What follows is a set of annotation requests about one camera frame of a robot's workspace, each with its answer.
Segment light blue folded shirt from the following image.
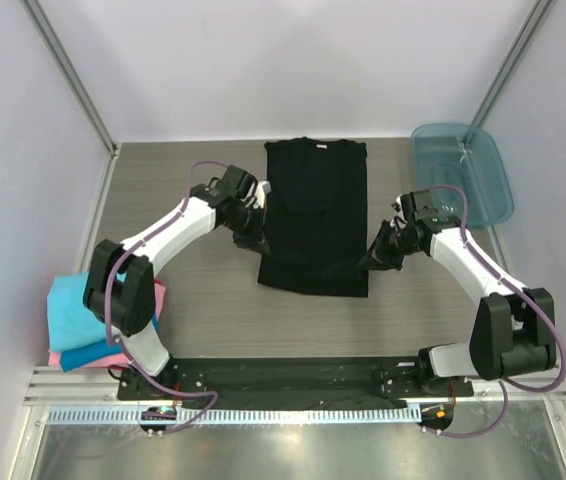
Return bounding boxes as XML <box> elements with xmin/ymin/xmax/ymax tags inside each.
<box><xmin>47</xmin><ymin>272</ymin><xmax>121</xmax><ymax>353</ymax></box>

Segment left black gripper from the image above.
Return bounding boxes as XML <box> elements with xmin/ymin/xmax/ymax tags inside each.
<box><xmin>222</xmin><ymin>203</ymin><xmax>270</xmax><ymax>255</ymax></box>

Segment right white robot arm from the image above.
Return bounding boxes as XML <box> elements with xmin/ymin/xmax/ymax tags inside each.
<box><xmin>358</xmin><ymin>188</ymin><xmax>566</xmax><ymax>396</ymax></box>

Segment pink folded shirt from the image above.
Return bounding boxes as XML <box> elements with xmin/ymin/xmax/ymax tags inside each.
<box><xmin>47</xmin><ymin>279</ymin><xmax>168</xmax><ymax>371</ymax></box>

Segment aluminium extrusion rail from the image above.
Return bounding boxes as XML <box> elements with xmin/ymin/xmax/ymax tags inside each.
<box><xmin>23</xmin><ymin>363</ymin><xmax>566</xmax><ymax>407</ymax></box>

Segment right frame post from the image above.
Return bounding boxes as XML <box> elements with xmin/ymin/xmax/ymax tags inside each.
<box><xmin>471</xmin><ymin>0</ymin><xmax>556</xmax><ymax>128</ymax></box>

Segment frame post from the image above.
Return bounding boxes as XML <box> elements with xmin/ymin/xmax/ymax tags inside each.
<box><xmin>21</xmin><ymin>0</ymin><xmax>118</xmax><ymax>157</ymax></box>
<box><xmin>471</xmin><ymin>0</ymin><xmax>556</xmax><ymax>128</ymax></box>

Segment left frame post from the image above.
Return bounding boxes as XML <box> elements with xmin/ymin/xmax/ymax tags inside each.
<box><xmin>21</xmin><ymin>0</ymin><xmax>118</xmax><ymax>157</ymax></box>

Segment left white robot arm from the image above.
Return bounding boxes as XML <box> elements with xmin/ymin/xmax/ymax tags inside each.
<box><xmin>83</xmin><ymin>165</ymin><xmax>271</xmax><ymax>400</ymax></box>

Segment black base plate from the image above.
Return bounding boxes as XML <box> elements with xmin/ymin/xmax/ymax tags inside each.
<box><xmin>116</xmin><ymin>355</ymin><xmax>475</xmax><ymax>412</ymax></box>

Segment black t shirt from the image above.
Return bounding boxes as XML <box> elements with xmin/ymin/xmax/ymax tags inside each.
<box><xmin>257</xmin><ymin>137</ymin><xmax>369</xmax><ymax>298</ymax></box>

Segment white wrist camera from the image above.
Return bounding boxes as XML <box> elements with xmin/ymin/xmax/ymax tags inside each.
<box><xmin>392</xmin><ymin>192</ymin><xmax>415</xmax><ymax>223</ymax></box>
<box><xmin>245</xmin><ymin>181</ymin><xmax>271</xmax><ymax>209</ymax></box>

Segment slotted cable duct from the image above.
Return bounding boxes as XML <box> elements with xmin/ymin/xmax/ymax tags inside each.
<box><xmin>46</xmin><ymin>404</ymin><xmax>421</xmax><ymax>427</ymax></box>

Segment teal plastic bin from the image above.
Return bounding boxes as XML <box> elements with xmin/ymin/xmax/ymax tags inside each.
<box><xmin>411</xmin><ymin>123</ymin><xmax>514</xmax><ymax>227</ymax></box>

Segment dark blue folded shirt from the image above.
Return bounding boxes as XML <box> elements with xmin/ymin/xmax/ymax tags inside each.
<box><xmin>58</xmin><ymin>314</ymin><xmax>162</xmax><ymax>373</ymax></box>

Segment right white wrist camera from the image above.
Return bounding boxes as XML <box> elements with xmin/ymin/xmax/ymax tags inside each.
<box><xmin>392</xmin><ymin>192</ymin><xmax>415</xmax><ymax>223</ymax></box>

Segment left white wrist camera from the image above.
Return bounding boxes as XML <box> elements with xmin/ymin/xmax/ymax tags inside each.
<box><xmin>245</xmin><ymin>181</ymin><xmax>271</xmax><ymax>209</ymax></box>

